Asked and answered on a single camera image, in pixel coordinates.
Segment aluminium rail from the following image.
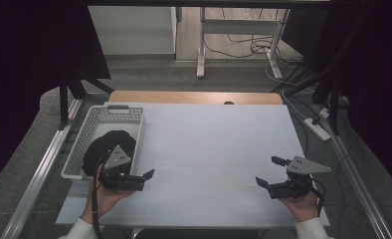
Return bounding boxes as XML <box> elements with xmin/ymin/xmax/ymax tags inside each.
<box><xmin>312</xmin><ymin>104</ymin><xmax>392</xmax><ymax>239</ymax></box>
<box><xmin>0</xmin><ymin>99</ymin><xmax>84</xmax><ymax>239</ymax></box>

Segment black curtain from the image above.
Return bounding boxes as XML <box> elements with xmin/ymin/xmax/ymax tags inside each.
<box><xmin>282</xmin><ymin>0</ymin><xmax>392</xmax><ymax>197</ymax></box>
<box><xmin>0</xmin><ymin>0</ymin><xmax>112</xmax><ymax>193</ymax></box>

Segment black metal stand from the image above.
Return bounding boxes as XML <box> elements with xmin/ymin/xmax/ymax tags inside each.
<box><xmin>58</xmin><ymin>68</ymin><xmax>115</xmax><ymax>130</ymax></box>
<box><xmin>311</xmin><ymin>76</ymin><xmax>341</xmax><ymax>135</ymax></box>

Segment white cabinet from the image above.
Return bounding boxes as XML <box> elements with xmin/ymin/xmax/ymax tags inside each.
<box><xmin>88</xmin><ymin>5</ymin><xmax>178</xmax><ymax>56</ymax></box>

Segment person's left hand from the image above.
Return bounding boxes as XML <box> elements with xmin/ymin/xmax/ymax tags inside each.
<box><xmin>81</xmin><ymin>163</ymin><xmax>135</xmax><ymax>224</ymax></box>

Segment white perforated plastic basket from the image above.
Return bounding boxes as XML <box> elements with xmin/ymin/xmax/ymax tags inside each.
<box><xmin>60</xmin><ymin>105</ymin><xmax>146</xmax><ymax>185</ymax></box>

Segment black floor cables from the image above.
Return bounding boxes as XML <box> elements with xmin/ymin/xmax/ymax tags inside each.
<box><xmin>203</xmin><ymin>33</ymin><xmax>304</xmax><ymax>68</ymax></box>

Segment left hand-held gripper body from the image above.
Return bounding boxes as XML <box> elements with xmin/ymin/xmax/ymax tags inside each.
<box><xmin>98</xmin><ymin>143</ymin><xmax>145</xmax><ymax>192</ymax></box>

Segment black knit vest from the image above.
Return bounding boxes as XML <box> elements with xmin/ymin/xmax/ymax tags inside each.
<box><xmin>82</xmin><ymin>129</ymin><xmax>137</xmax><ymax>177</ymax></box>

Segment wooden table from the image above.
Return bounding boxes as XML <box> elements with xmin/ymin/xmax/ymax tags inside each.
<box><xmin>107</xmin><ymin>90</ymin><xmax>284</xmax><ymax>106</ymax></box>

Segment right hand-held gripper black cable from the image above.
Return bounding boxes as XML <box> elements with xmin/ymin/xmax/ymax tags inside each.
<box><xmin>311</xmin><ymin>180</ymin><xmax>326</xmax><ymax>217</ymax></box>

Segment person's right hand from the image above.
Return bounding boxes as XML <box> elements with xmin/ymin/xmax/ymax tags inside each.
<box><xmin>278</xmin><ymin>192</ymin><xmax>319</xmax><ymax>223</ymax></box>

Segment white power strip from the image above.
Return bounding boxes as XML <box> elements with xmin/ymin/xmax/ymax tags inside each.
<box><xmin>302</xmin><ymin>118</ymin><xmax>331</xmax><ymax>142</ymax></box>

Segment left hand-held gripper black cable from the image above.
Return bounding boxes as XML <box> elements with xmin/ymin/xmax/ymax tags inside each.
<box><xmin>90</xmin><ymin>153</ymin><xmax>112</xmax><ymax>239</ymax></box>

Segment hand-held gripper black cable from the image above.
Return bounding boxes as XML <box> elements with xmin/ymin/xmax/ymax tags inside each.
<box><xmin>90</xmin><ymin>153</ymin><xmax>112</xmax><ymax>239</ymax></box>
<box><xmin>311</xmin><ymin>180</ymin><xmax>326</xmax><ymax>217</ymax></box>

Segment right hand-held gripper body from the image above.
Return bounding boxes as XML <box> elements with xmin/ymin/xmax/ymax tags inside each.
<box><xmin>268</xmin><ymin>155</ymin><xmax>332</xmax><ymax>200</ymax></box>

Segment white desk frame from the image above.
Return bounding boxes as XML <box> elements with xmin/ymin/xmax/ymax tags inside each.
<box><xmin>196</xmin><ymin>7</ymin><xmax>291</xmax><ymax>80</ymax></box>

